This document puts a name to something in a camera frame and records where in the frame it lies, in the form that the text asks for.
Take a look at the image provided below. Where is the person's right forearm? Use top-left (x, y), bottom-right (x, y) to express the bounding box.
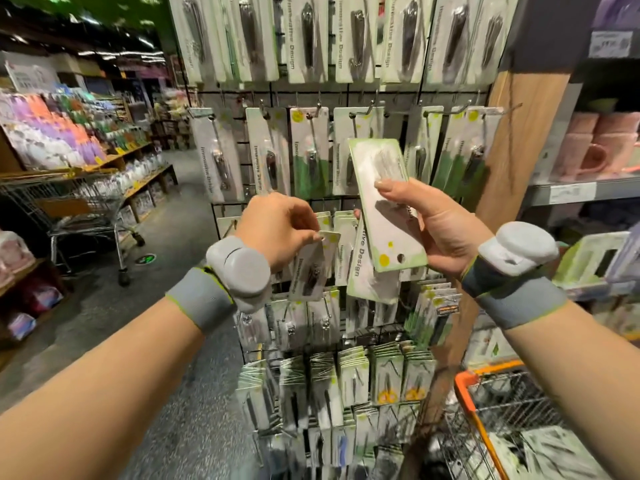
top-left (500, 299), bottom-right (640, 480)

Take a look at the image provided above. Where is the empty silver shopping cart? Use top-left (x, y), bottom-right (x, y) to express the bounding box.
top-left (0, 169), bottom-right (147, 288)

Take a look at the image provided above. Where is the person's left forearm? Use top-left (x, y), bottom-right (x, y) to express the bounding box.
top-left (0, 295), bottom-right (206, 480)

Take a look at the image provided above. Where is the distant goods display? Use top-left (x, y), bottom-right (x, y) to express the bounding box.
top-left (150, 55), bottom-right (196, 151)

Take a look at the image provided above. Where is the person's right hand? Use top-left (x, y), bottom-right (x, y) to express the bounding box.
top-left (375, 177), bottom-right (496, 279)

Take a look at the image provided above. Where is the wooden pillar panel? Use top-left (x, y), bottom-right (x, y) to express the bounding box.
top-left (0, 125), bottom-right (26, 176)

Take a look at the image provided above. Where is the green hanging ceiling decor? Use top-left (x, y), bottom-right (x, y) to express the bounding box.
top-left (0, 0), bottom-right (176, 36)

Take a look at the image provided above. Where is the wooden detergent shelf unit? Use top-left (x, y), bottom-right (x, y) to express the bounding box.
top-left (0, 229), bottom-right (66, 371)

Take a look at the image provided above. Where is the wooden laundry shelf unit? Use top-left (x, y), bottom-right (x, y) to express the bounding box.
top-left (85, 139), bottom-right (181, 224)

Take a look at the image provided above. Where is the row of pastel laundry bottles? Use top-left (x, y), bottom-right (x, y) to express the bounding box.
top-left (0, 89), bottom-right (153, 171)

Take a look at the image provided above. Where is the green white box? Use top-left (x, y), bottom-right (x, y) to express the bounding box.
top-left (553, 231), bottom-right (631, 290)

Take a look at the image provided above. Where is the wooden post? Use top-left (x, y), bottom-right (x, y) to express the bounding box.
top-left (415, 73), bottom-right (571, 466)

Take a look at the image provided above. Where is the person's left hand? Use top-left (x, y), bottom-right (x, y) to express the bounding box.
top-left (232, 193), bottom-right (326, 271)

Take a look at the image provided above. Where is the white carded nail clipper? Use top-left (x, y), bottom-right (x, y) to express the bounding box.
top-left (290, 229), bottom-right (341, 301)
top-left (345, 223), bottom-right (401, 304)
top-left (347, 137), bottom-right (429, 273)

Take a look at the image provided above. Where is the grey wrist tracker band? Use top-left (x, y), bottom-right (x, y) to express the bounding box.
top-left (460, 221), bottom-right (571, 331)
top-left (165, 235), bottom-right (273, 334)

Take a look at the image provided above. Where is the orange wire shopping cart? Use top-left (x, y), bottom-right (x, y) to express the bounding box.
top-left (440, 359), bottom-right (640, 480)

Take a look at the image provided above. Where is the large white product box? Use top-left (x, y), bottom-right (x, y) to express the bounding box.
top-left (530, 85), bottom-right (583, 186)

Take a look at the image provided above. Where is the pile of packets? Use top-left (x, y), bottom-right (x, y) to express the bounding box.
top-left (490, 425), bottom-right (611, 480)

